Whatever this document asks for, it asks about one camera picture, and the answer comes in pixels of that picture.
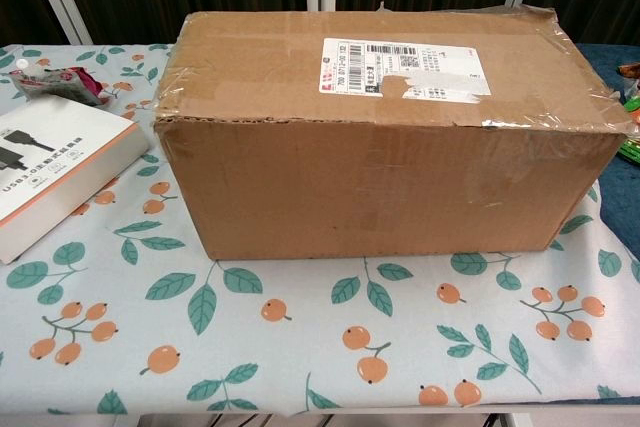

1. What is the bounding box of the brown cardboard shipping box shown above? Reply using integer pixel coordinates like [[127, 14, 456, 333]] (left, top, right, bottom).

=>
[[153, 1, 632, 262]]

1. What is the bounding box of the white orange-edged product box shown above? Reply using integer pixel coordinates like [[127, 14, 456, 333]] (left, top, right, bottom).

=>
[[0, 93, 148, 266]]

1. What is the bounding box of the floral leaf fruit tablecloth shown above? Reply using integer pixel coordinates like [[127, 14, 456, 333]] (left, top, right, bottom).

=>
[[0, 41, 640, 416]]

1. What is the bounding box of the pink red snack pouch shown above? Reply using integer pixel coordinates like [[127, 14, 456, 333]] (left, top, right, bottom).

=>
[[8, 59, 112, 107]]

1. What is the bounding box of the dark blue table mat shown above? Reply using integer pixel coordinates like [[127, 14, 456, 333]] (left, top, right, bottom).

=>
[[569, 41, 640, 274]]

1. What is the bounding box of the green orange snack bag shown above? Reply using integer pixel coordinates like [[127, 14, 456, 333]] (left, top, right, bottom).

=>
[[618, 62, 640, 164]]

